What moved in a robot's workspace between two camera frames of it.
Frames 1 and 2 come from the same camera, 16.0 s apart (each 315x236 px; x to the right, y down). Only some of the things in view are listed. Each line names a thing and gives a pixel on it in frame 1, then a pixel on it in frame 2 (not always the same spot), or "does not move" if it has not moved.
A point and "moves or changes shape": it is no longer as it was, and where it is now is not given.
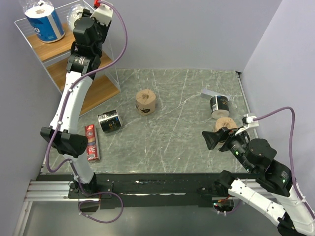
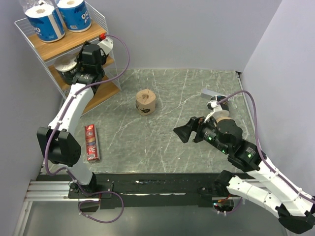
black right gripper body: x=235 y=144 → x=207 y=132
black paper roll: x=110 y=121 → x=66 y=65
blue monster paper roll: x=75 y=13 moves or changes shape
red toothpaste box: x=92 y=153 does not move
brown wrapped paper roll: x=145 y=100 does not move
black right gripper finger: x=223 y=133 → x=196 y=122
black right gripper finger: x=211 y=138 → x=183 y=132
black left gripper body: x=102 y=30 → x=104 y=56
